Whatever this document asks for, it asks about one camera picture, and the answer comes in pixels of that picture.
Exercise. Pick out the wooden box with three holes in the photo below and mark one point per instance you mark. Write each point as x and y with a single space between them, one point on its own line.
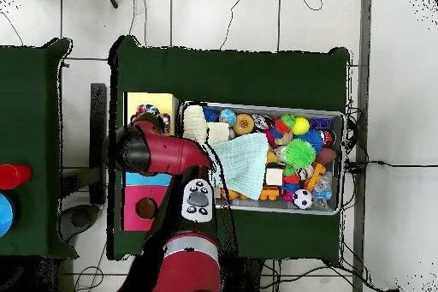
164 100

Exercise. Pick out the cream waffle cloth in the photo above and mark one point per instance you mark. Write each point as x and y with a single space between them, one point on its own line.
195 124

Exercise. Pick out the plain wooden block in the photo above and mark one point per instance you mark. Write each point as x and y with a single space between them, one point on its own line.
273 176

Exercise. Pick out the small orange basketball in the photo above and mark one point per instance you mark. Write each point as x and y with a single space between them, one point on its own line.
228 194

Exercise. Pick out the burger squeeze toy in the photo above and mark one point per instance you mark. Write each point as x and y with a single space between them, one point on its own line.
243 124

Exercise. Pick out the red plastic cup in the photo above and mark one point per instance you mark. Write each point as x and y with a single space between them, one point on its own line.
13 176

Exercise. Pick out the small brown football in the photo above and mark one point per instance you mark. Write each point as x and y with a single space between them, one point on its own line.
326 155

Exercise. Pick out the black upright panel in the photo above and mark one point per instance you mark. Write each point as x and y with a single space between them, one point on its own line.
98 117

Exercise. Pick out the yellow ball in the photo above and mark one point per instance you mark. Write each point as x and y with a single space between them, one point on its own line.
300 125

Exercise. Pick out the small soccer ball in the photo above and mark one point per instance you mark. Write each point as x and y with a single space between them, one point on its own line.
303 199

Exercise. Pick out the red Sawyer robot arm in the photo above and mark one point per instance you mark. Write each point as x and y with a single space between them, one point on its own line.
171 151

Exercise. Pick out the mint green waffle cloth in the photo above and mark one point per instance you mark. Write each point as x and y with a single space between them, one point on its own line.
243 162

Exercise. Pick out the globe print ball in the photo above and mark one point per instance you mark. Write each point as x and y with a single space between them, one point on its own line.
227 117

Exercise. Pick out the orange bone toy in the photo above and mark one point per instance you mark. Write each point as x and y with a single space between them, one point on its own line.
316 172

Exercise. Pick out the grey round stand base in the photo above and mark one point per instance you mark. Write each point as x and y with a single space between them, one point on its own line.
78 220

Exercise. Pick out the dark green table cloth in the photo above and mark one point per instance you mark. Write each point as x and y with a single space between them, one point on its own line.
30 83
239 76

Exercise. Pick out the blue plastic cup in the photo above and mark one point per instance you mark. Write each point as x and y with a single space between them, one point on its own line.
5 215

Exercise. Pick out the lime green spiky ball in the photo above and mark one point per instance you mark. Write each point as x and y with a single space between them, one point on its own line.
300 153

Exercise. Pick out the blue spiky ball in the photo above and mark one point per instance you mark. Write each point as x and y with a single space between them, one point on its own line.
314 136

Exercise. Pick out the shallow clear mesh bin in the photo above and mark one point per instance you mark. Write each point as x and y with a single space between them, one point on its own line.
340 124

